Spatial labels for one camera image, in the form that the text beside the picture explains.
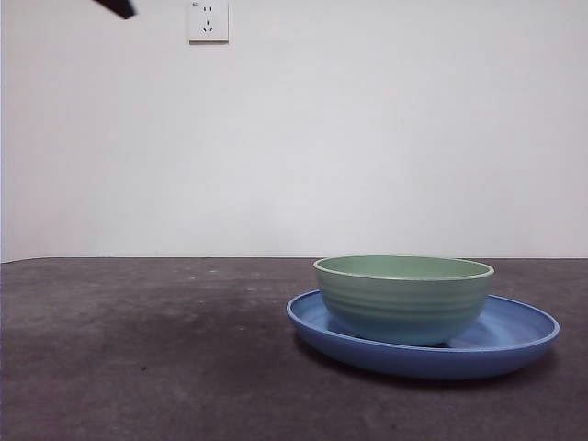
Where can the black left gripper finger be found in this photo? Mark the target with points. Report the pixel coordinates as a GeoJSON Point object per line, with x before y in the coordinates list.
{"type": "Point", "coordinates": [120, 7]}

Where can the green ribbed bowl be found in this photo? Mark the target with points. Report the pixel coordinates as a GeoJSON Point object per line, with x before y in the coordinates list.
{"type": "Point", "coordinates": [404, 308]}

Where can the blue round plate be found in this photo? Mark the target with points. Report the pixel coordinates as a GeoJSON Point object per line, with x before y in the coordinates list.
{"type": "Point", "coordinates": [413, 360]}

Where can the white wall socket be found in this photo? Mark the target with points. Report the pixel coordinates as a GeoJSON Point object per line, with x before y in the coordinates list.
{"type": "Point", "coordinates": [208, 23]}

